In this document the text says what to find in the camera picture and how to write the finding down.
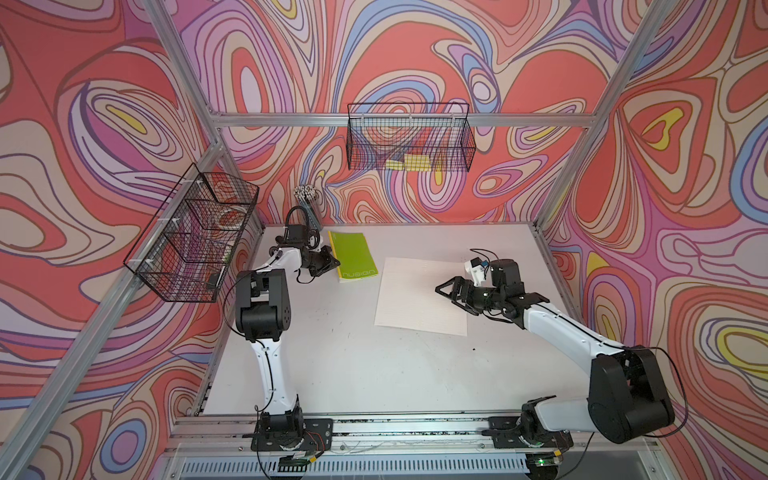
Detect back wire basket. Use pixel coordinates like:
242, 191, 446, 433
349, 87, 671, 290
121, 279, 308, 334
346, 100, 477, 172

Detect wire basket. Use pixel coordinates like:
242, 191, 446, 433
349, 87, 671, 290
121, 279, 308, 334
346, 100, 477, 172
123, 164, 259, 303

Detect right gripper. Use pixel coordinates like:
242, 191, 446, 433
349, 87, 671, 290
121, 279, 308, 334
435, 276, 504, 314

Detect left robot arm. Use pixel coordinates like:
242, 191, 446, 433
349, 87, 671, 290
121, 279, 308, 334
232, 205, 340, 437

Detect orange cover notebook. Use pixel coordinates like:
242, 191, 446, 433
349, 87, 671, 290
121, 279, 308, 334
374, 257, 468, 337

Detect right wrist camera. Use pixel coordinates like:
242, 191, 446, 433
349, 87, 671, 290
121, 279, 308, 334
464, 257, 490, 287

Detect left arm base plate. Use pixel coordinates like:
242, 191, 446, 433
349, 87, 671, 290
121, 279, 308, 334
250, 416, 334, 453

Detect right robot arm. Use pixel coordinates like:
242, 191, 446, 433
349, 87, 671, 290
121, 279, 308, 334
435, 258, 684, 447

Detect left wire basket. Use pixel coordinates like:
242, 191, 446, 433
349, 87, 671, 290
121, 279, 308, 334
123, 164, 259, 303

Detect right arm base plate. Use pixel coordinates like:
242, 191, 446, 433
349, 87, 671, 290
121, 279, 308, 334
481, 415, 574, 451

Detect yellow sticky notes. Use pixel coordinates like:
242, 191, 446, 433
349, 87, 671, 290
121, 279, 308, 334
384, 154, 433, 172

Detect mesh pencil cup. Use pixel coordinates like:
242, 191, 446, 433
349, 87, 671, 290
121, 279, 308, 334
293, 185, 323, 231

